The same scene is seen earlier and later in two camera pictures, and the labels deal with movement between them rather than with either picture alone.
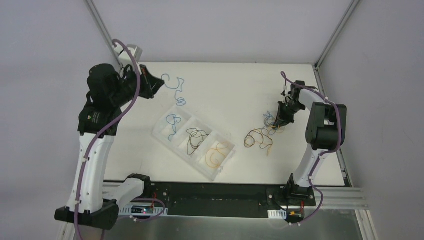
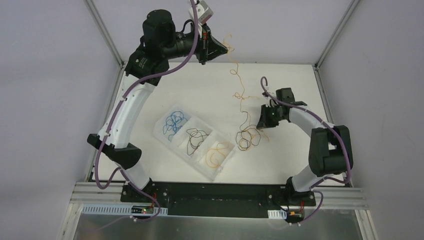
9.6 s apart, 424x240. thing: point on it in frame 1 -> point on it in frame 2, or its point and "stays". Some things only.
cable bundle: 262,136 -> 248,134
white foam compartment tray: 201,148 stays
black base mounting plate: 233,200 stays
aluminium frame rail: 345,199 stays
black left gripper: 140,81 -> 204,44
